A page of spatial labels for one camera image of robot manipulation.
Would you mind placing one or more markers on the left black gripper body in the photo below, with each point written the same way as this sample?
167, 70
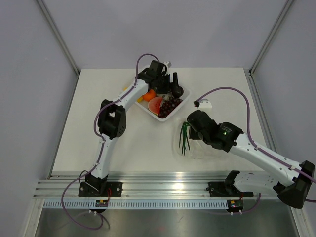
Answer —
163, 85

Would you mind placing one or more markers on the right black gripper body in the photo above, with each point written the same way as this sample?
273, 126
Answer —
194, 135

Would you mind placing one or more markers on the clear zip top bag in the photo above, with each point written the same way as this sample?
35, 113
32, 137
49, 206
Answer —
198, 151

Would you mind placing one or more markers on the green scallion bunch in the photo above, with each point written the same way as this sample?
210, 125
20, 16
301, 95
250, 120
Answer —
184, 144

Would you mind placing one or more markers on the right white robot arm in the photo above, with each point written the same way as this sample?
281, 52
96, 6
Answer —
289, 180

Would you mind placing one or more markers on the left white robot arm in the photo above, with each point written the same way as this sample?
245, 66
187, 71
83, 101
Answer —
110, 123

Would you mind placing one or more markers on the grey toy fish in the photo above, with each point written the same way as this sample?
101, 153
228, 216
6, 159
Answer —
166, 97

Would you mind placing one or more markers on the orange tangerine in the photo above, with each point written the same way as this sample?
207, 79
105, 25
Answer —
149, 95

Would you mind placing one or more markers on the yellow orange mango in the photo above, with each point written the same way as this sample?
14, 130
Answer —
140, 99

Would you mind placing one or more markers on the watermelon slice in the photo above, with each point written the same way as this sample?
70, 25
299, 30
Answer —
154, 105

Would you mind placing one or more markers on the purple grape bunch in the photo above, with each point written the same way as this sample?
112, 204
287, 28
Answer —
168, 106

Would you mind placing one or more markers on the white plastic basket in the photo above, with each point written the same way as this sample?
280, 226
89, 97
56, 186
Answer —
144, 90

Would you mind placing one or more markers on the right small circuit board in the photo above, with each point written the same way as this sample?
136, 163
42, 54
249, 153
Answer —
235, 205

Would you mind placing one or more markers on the small circuit board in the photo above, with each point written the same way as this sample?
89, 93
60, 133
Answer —
102, 203
235, 205

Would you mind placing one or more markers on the left small circuit board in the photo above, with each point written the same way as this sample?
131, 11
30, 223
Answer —
102, 203

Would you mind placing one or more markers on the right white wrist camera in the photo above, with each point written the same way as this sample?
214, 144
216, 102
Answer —
203, 105

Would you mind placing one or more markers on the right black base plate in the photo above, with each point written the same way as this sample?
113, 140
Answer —
218, 189

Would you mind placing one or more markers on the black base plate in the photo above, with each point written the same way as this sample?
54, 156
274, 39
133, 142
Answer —
218, 189
114, 189

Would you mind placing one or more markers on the aluminium mounting rail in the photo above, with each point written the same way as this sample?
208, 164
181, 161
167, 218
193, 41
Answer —
139, 185

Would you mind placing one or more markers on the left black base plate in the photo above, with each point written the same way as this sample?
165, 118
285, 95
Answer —
114, 189

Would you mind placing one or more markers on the left aluminium frame post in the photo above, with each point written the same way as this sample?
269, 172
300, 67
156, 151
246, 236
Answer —
55, 31

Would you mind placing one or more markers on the aluminium frame post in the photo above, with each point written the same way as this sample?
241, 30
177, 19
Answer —
55, 31
272, 35

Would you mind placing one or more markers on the right aluminium frame post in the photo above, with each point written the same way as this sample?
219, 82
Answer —
272, 35

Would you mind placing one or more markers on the white slotted cable duct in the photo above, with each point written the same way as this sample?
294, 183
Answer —
141, 204

